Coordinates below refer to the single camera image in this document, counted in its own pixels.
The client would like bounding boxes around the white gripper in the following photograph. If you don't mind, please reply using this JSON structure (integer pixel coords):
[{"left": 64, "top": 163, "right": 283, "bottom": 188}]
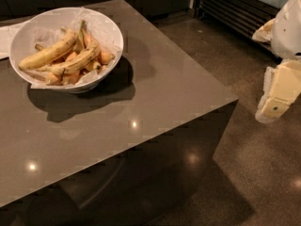
[{"left": 252, "top": 0, "right": 301, "bottom": 123}]

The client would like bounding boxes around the black slatted appliance grille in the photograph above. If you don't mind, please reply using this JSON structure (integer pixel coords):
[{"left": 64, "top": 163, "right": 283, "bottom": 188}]
[{"left": 197, "top": 0, "right": 279, "bottom": 39}]

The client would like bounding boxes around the white paper bowl liner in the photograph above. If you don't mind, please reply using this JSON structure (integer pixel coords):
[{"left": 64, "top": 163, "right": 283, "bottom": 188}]
[{"left": 24, "top": 8, "right": 123, "bottom": 93}]

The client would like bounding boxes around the white cloth left edge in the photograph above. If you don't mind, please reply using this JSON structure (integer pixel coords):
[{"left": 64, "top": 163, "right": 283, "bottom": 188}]
[{"left": 0, "top": 23, "right": 24, "bottom": 59}]

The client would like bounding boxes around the long yellow banana upper left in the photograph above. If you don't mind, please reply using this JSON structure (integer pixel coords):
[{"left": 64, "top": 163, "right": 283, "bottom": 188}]
[{"left": 18, "top": 29, "right": 78, "bottom": 71}]

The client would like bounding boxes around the white bowl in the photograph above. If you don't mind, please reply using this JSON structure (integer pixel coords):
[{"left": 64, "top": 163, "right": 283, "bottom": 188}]
[{"left": 8, "top": 8, "right": 123, "bottom": 93}]

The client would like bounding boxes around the orange plantain bottom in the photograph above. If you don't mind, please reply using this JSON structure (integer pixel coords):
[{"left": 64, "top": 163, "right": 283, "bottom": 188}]
[{"left": 45, "top": 72, "right": 80, "bottom": 86}]

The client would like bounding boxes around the yellow banana across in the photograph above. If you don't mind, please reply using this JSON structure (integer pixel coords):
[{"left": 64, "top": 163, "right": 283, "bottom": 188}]
[{"left": 48, "top": 40, "right": 100, "bottom": 75}]

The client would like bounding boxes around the orange plantain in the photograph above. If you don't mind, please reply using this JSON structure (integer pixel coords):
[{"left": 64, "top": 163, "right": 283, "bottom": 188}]
[
  {"left": 45, "top": 72, "right": 80, "bottom": 86},
  {"left": 81, "top": 20, "right": 115, "bottom": 65}
]

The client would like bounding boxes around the orange plantain right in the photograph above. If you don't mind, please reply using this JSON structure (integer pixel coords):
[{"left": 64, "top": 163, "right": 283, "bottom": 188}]
[{"left": 81, "top": 20, "right": 115, "bottom": 65}]

